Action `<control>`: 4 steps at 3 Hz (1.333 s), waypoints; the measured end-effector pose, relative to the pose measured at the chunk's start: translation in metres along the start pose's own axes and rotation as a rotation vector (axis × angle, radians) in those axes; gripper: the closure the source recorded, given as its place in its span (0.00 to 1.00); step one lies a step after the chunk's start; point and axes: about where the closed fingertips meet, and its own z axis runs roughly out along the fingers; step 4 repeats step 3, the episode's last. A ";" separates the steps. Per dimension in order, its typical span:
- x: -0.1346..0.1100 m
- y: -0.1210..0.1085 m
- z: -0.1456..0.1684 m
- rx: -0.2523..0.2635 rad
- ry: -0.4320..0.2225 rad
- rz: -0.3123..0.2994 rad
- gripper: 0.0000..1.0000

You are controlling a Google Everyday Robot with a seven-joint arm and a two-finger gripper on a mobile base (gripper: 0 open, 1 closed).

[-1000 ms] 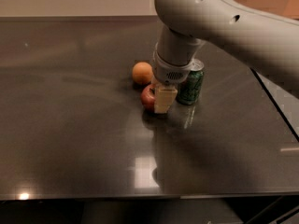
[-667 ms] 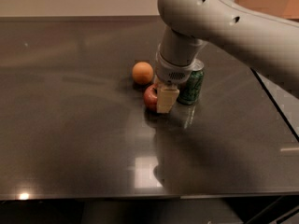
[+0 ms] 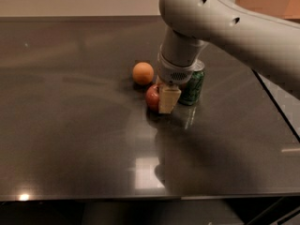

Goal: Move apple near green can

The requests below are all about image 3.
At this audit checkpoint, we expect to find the red apple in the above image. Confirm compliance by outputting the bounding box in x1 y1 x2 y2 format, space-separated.
145 84 159 113

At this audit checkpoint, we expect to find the orange fruit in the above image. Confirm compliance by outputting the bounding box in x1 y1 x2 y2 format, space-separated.
132 62 154 85

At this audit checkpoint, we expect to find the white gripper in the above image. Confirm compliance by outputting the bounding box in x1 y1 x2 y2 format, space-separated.
157 52 195 114

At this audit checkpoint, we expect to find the green soda can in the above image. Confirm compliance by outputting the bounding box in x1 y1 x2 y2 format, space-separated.
179 60 205 106

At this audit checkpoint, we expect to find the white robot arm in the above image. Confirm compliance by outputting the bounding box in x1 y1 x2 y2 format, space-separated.
157 0 300 98

